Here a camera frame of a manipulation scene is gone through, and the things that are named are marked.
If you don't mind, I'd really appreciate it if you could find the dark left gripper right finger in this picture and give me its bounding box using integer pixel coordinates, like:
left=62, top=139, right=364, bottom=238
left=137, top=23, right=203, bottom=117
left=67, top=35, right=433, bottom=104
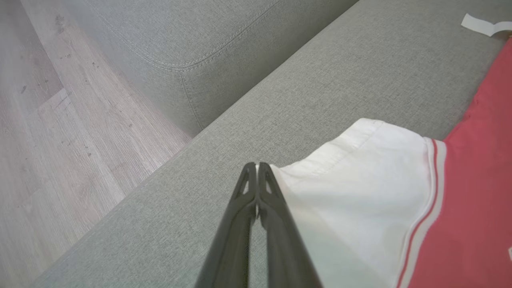
left=256, top=162, right=323, bottom=288

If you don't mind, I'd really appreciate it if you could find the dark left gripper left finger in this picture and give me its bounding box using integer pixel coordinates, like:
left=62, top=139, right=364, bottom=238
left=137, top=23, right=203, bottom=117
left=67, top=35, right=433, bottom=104
left=194, top=162, right=259, bottom=288

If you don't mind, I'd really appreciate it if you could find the red and white sports jersey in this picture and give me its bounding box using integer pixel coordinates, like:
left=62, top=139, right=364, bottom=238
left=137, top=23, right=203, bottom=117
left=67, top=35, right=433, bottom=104
left=270, top=13, right=512, bottom=288

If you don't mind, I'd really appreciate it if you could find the large grey sofa chaise cushion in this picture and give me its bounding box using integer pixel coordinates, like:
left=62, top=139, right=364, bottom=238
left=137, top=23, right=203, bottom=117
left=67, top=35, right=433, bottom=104
left=27, top=0, right=512, bottom=288

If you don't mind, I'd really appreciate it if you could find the grey sofa seat cushion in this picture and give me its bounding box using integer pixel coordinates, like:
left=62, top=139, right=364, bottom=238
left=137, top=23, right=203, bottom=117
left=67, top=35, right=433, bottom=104
left=62, top=0, right=360, bottom=139

